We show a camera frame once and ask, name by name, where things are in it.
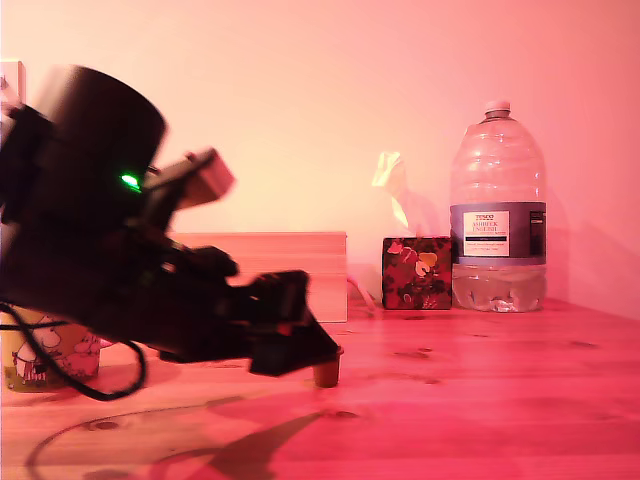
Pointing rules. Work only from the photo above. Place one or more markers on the brown coffee capsule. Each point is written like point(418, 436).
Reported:
point(330, 372)

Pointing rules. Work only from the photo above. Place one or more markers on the long pale wooden box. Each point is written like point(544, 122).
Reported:
point(310, 270)

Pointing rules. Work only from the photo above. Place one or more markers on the floral tissue box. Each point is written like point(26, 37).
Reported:
point(417, 275)

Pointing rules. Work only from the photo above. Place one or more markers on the white tissue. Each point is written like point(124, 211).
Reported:
point(400, 200)

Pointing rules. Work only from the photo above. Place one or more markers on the cartoon print mug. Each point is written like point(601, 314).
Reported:
point(75, 360)

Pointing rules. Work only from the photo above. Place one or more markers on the large clear water bottle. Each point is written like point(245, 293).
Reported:
point(497, 175)

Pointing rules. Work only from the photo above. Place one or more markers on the pale grey camera box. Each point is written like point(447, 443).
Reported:
point(212, 175)

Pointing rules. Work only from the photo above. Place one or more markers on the white wall socket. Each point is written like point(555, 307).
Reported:
point(15, 70)

